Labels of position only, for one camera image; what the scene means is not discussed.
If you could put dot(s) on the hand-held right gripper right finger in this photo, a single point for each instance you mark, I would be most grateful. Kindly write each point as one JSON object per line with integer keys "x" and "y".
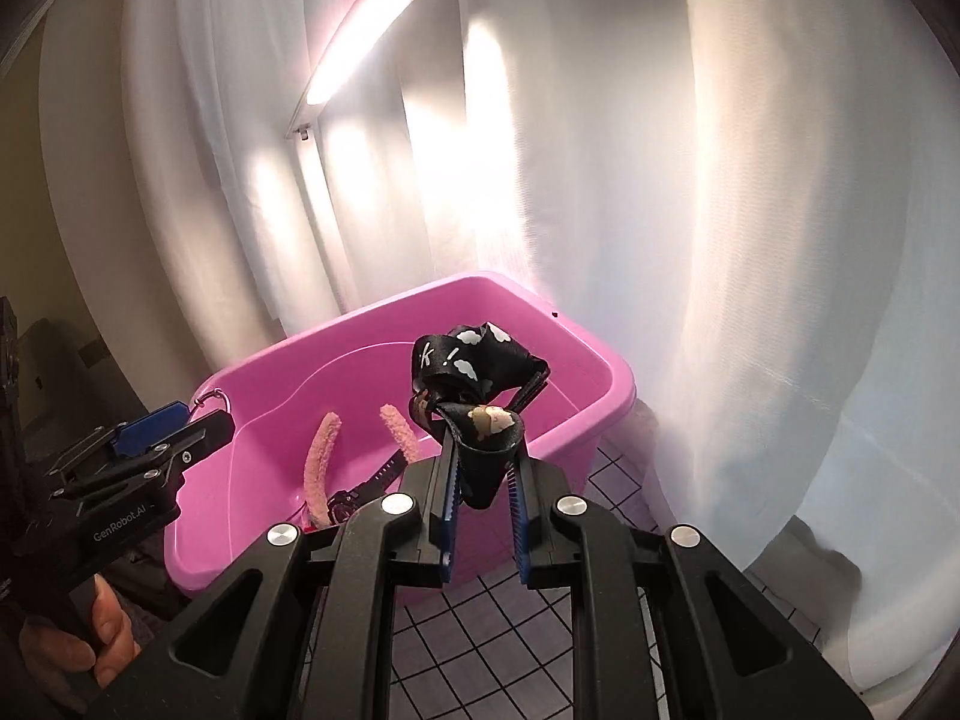
{"x": 519, "y": 532}

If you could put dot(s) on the wall switch plate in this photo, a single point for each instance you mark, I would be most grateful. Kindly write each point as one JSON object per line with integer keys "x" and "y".
{"x": 95, "y": 352}

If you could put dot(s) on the pink fuzzy headband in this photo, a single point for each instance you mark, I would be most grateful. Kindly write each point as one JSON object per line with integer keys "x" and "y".
{"x": 319, "y": 457}

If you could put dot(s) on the silver bangle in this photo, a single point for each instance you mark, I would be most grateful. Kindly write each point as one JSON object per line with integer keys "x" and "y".
{"x": 212, "y": 391}

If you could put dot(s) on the long lit lamp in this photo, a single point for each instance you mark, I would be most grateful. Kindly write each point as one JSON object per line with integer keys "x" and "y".
{"x": 352, "y": 52}

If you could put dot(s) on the black printed hair band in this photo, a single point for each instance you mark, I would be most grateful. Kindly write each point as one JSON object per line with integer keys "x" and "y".
{"x": 450, "y": 367}

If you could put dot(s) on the black wristwatch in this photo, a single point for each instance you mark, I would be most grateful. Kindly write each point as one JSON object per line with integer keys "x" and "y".
{"x": 352, "y": 499}

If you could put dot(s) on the person's left hand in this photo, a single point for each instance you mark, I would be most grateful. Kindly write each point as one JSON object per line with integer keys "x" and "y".
{"x": 116, "y": 630}

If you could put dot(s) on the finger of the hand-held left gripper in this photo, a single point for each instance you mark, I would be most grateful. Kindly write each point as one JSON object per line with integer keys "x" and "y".
{"x": 150, "y": 427}
{"x": 210, "y": 435}

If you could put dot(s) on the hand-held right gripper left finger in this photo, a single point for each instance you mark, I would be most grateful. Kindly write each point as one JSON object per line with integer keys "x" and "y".
{"x": 448, "y": 525}

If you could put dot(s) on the white curtain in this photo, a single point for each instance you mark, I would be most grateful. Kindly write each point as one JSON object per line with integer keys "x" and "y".
{"x": 750, "y": 240}

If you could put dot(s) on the pink plastic tub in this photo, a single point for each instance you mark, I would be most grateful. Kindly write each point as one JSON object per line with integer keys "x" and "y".
{"x": 562, "y": 360}

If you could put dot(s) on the white checked bed sheet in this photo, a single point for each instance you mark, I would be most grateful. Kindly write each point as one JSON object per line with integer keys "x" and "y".
{"x": 487, "y": 645}

